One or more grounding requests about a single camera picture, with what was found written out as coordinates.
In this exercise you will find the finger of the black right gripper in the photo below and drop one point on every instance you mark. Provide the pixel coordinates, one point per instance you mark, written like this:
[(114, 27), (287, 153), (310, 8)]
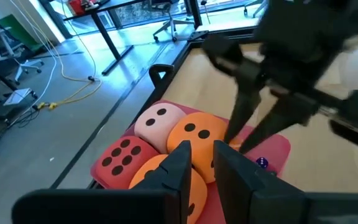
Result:
[(244, 105), (284, 118)]

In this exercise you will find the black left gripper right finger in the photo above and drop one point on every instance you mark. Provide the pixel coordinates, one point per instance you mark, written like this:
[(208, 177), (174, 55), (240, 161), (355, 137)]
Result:
[(244, 199)]

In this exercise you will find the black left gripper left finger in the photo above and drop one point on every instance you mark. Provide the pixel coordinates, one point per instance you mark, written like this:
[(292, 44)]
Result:
[(166, 205)]

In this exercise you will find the pink plastic bin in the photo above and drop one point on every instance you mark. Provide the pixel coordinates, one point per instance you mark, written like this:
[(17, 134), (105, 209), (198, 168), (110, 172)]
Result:
[(275, 146)]

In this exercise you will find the large orange foam die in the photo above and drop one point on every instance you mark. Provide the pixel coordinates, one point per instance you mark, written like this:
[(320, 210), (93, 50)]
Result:
[(199, 196), (176, 137)]

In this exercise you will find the small blue die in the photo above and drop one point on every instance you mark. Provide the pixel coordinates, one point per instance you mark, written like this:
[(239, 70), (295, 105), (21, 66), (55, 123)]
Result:
[(262, 162)]

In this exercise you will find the large red foam die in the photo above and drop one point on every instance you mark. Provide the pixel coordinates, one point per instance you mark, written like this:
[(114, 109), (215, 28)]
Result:
[(132, 174)]

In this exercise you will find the large pink foam die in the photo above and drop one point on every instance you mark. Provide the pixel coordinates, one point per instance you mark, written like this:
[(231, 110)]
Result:
[(160, 133)]

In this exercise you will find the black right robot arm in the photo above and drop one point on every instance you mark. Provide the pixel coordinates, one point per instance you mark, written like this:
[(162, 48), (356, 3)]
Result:
[(306, 25)]

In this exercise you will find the grey office chair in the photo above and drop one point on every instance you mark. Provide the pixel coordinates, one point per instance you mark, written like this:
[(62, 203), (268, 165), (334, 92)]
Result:
[(172, 25)]

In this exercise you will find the red box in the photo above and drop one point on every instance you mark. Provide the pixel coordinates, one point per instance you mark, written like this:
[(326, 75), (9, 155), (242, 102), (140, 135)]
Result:
[(78, 6)]

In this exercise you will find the white office chair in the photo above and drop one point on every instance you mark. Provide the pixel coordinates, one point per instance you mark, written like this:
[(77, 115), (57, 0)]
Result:
[(26, 65)]

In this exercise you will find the green panel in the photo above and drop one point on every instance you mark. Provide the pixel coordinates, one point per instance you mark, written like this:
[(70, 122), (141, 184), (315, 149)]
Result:
[(20, 31)]

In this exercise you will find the black desk frame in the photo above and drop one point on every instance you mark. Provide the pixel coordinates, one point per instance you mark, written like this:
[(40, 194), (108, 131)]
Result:
[(104, 34)]

